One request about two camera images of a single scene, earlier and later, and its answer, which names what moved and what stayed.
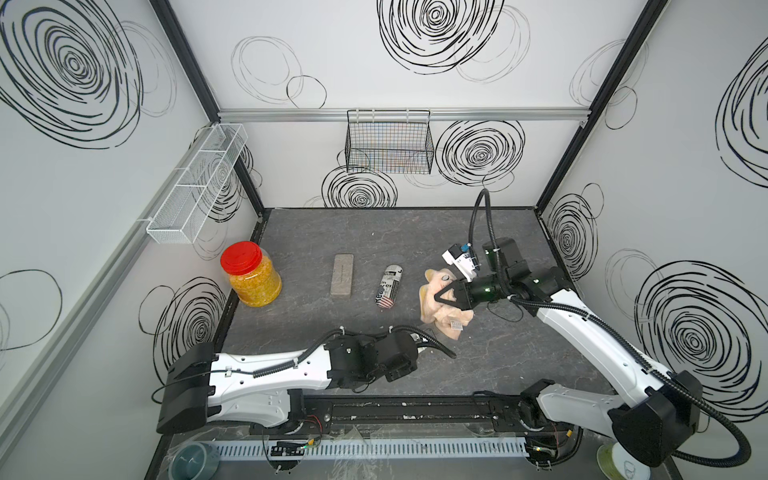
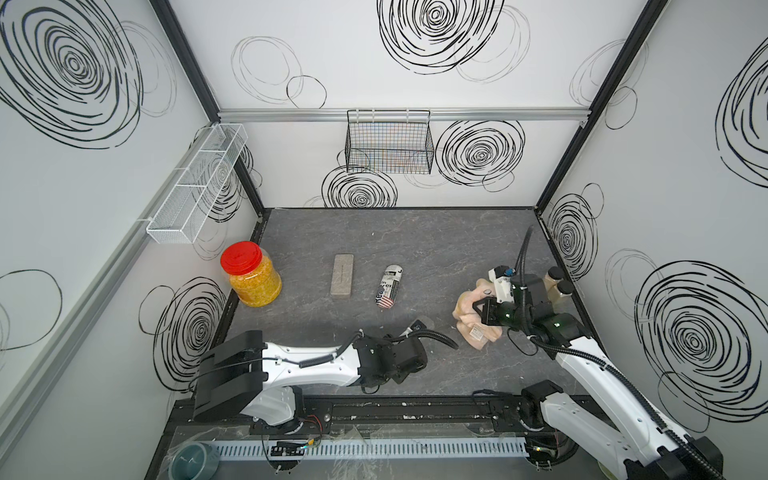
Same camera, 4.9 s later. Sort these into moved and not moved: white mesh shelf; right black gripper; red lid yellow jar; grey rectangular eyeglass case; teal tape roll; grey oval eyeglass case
Moved: right black gripper; grey oval eyeglass case
Not moved: teal tape roll; red lid yellow jar; white mesh shelf; grey rectangular eyeglass case
